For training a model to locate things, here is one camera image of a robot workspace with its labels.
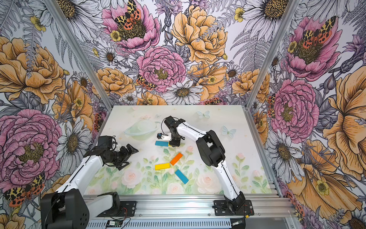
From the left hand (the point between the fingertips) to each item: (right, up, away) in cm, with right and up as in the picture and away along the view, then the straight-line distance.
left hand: (134, 159), depth 84 cm
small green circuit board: (-4, -27, -14) cm, 30 cm away
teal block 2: (+27, -10, +1) cm, 29 cm away
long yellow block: (+15, -6, +6) cm, 17 cm away
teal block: (+14, +7, +16) cm, 22 cm away
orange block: (+24, -2, +8) cm, 25 cm away
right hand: (+23, +7, +15) cm, 28 cm away
